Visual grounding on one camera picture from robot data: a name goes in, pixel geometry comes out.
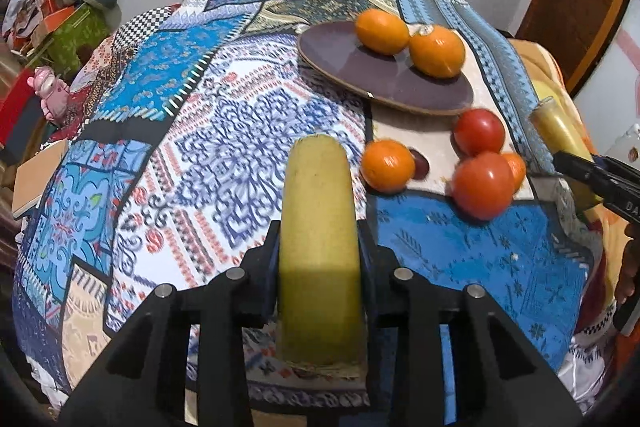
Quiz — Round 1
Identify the orange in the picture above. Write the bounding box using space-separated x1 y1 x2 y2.
409 25 466 79
361 140 416 194
501 152 527 195
355 9 411 56

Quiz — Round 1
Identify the yellow banana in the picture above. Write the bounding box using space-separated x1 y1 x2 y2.
530 97 605 208

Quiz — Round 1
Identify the patchwork printed blanket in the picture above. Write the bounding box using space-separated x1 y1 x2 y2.
11 0 596 410

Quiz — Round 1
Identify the yellow-green banana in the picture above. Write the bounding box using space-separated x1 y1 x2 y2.
277 134 368 370

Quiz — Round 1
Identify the brown cardboard book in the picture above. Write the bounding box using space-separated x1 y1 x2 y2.
11 138 70 219

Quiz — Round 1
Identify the green patterned box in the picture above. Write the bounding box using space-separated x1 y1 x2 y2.
42 4 111 75

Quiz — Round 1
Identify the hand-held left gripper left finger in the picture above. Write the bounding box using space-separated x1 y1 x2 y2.
59 221 281 427

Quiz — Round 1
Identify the pink toy figure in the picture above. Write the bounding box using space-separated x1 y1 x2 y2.
27 67 71 125

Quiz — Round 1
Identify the orange yellow blanket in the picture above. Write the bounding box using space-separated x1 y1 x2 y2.
507 36 640 408

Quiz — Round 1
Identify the person's right hand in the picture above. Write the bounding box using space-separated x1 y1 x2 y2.
614 225 640 304

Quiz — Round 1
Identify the red tomato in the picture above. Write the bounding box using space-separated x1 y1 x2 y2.
453 108 506 156
451 152 515 222

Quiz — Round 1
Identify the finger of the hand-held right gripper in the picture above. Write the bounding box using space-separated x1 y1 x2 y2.
552 150 608 188

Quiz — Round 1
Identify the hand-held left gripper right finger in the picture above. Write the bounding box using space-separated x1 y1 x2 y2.
357 221 583 427

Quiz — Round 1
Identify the beige cloth mat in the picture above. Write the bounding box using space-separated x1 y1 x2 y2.
366 23 536 202

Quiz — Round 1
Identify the dark brown oval plate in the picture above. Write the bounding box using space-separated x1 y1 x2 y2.
297 21 475 116

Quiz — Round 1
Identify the dark purple plum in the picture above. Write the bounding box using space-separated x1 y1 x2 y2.
408 148 430 180

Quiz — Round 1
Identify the red box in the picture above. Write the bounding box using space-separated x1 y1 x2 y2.
0 69 43 148

